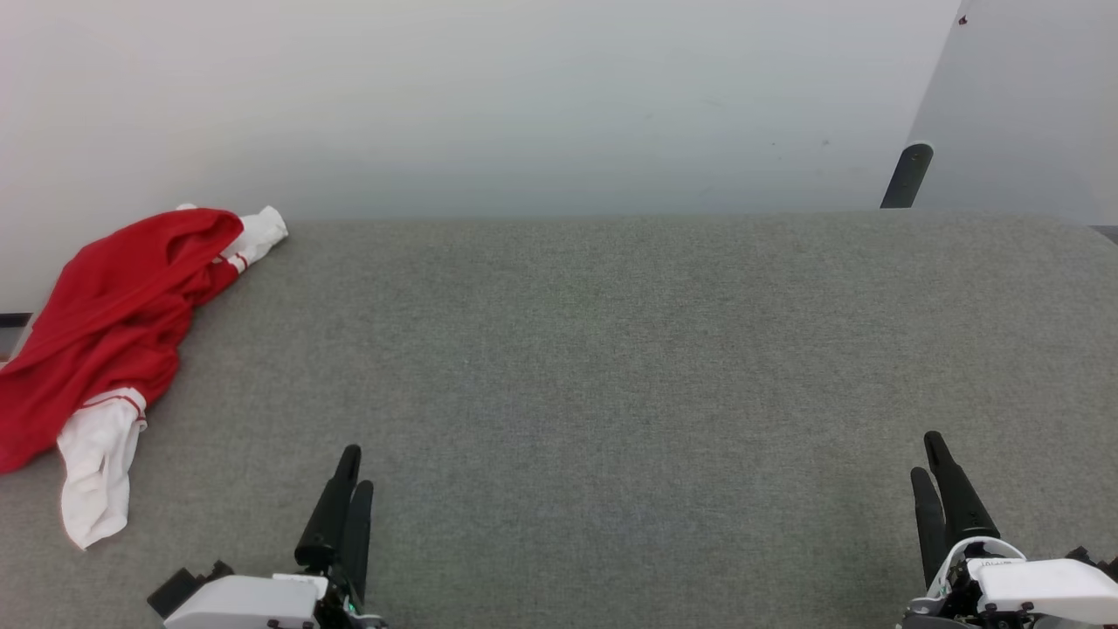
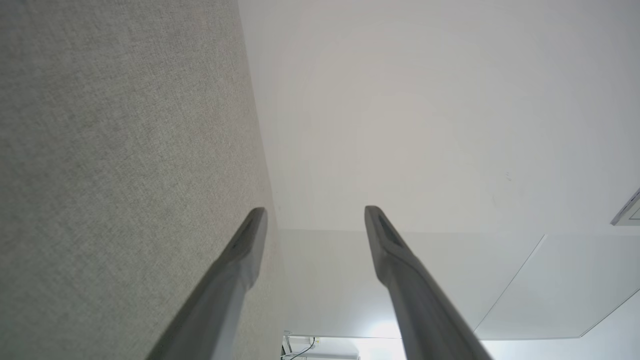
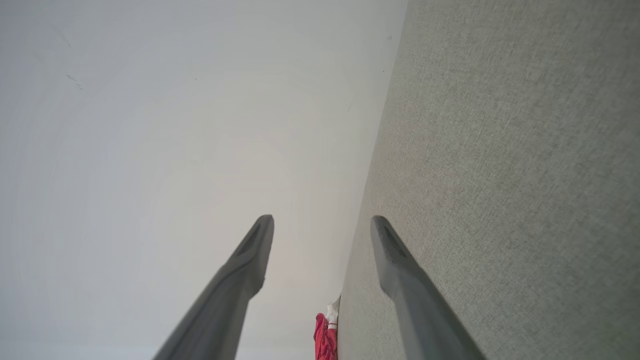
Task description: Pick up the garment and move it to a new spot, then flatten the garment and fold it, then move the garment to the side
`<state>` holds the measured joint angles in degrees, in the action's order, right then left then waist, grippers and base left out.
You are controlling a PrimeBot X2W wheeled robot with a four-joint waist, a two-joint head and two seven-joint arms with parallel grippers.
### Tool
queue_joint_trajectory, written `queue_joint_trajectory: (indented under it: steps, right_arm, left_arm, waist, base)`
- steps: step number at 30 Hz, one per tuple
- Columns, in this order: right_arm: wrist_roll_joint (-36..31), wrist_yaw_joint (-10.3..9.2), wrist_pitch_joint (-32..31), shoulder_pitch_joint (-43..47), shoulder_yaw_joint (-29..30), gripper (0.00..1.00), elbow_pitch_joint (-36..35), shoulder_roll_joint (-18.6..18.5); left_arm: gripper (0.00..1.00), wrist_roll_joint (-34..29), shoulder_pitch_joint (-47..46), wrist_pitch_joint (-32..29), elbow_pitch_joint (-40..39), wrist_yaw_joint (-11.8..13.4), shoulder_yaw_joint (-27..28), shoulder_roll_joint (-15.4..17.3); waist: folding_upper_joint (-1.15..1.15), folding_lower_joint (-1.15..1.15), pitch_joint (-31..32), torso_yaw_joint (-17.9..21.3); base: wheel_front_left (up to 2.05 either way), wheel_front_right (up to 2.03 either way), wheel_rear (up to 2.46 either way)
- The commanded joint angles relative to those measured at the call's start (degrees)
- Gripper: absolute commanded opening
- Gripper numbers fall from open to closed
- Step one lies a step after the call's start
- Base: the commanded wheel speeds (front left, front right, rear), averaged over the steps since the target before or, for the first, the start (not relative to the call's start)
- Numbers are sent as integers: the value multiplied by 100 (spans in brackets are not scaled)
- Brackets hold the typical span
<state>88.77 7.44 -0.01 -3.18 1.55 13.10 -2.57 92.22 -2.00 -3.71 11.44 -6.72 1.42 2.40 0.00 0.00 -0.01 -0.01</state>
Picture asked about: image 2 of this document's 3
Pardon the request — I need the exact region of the white shelf unit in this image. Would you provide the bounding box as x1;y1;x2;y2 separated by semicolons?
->
281;330;361;360

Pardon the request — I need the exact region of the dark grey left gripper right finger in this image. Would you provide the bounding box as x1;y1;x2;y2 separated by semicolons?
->
364;205;493;360

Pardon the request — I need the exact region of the ceiling air vent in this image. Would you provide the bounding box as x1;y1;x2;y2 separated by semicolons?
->
610;187;640;227

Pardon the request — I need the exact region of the thin black wall cable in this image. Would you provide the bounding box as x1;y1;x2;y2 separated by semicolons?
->
284;337;321;360

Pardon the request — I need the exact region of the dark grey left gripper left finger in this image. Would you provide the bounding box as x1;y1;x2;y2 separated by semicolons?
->
145;207;268;360

